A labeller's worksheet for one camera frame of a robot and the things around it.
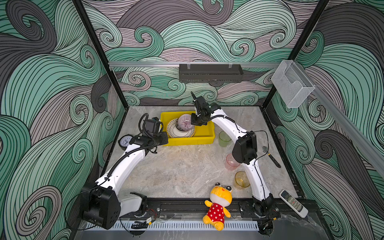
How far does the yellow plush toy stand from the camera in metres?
0.67

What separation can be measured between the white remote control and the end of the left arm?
688 mm

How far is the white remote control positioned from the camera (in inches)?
28.6

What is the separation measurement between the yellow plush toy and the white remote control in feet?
0.94

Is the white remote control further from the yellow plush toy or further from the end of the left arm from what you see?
the end of the left arm

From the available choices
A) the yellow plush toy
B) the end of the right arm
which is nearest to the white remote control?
the yellow plush toy

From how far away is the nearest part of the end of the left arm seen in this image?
57cm

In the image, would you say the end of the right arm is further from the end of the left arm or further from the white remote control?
the white remote control

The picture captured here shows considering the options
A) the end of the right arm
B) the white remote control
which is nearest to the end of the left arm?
the end of the right arm

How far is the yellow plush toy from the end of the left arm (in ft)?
1.20

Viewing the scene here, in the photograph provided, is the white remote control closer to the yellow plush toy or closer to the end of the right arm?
the yellow plush toy
